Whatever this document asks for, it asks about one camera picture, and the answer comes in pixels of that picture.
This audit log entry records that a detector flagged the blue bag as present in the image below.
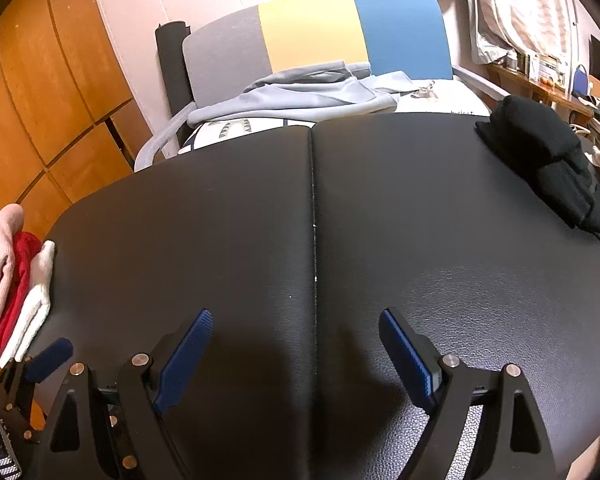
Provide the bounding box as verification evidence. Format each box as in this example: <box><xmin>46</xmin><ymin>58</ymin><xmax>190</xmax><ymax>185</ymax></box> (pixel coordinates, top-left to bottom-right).
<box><xmin>572</xmin><ymin>64</ymin><xmax>592</xmax><ymax>96</ymax></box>

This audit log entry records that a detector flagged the white cloth with grey print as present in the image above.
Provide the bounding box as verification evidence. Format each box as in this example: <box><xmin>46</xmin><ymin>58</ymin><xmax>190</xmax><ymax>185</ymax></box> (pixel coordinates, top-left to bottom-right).
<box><xmin>177</xmin><ymin>116</ymin><xmax>326</xmax><ymax>153</ymax></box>

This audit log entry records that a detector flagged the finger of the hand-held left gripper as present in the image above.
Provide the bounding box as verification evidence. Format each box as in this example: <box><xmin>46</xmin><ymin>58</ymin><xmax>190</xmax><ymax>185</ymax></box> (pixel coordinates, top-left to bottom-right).
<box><xmin>0</xmin><ymin>337</ymin><xmax>75</xmax><ymax>443</ymax></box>

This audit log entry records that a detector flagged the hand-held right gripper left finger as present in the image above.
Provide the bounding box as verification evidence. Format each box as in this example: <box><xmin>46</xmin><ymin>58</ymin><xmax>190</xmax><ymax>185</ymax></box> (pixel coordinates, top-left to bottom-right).
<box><xmin>30</xmin><ymin>309</ymin><xmax>214</xmax><ymax>480</ymax></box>

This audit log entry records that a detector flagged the white folded cloth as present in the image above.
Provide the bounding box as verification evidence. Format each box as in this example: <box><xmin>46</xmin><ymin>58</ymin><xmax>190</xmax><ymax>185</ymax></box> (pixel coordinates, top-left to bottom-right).
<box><xmin>0</xmin><ymin>240</ymin><xmax>57</xmax><ymax>366</ymax></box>

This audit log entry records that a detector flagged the row of small desk items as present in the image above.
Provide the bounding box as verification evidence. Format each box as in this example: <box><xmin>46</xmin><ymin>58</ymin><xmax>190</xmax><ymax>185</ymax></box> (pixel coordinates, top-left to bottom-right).
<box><xmin>502</xmin><ymin>50</ymin><xmax>571</xmax><ymax>91</ymax></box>

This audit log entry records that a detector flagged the black sweater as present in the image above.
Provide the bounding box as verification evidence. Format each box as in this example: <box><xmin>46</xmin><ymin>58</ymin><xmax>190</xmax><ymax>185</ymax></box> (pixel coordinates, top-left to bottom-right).
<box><xmin>474</xmin><ymin>95</ymin><xmax>600</xmax><ymax>253</ymax></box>

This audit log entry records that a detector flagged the striped hanging bedding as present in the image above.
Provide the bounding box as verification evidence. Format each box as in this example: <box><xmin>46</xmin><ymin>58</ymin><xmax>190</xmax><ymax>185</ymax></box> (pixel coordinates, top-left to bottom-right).
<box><xmin>460</xmin><ymin>0</ymin><xmax>581</xmax><ymax>66</ymax></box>

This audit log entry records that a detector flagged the red folded cloth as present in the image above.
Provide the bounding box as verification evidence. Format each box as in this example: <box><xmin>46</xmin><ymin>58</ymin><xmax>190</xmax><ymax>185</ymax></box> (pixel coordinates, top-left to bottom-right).
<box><xmin>0</xmin><ymin>232</ymin><xmax>43</xmax><ymax>361</ymax></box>

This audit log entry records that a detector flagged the grey hoodie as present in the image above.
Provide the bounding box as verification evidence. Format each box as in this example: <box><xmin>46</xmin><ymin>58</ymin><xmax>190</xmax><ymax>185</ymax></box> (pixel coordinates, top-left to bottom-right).
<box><xmin>187</xmin><ymin>60</ymin><xmax>398</xmax><ymax>128</ymax></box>

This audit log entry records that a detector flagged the grey yellow blue chair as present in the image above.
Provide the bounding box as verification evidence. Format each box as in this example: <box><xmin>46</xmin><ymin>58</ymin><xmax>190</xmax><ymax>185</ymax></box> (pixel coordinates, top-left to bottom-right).
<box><xmin>134</xmin><ymin>0</ymin><xmax>511</xmax><ymax>173</ymax></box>

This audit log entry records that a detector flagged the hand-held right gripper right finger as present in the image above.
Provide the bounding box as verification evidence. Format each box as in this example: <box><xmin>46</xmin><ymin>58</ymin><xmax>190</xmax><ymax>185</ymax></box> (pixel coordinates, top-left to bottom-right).
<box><xmin>378</xmin><ymin>307</ymin><xmax>561</xmax><ymax>480</ymax></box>

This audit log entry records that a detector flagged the pink folded cloth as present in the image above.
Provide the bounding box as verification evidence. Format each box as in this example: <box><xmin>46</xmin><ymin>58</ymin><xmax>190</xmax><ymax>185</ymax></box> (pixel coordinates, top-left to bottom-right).
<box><xmin>0</xmin><ymin>203</ymin><xmax>26</xmax><ymax>361</ymax></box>

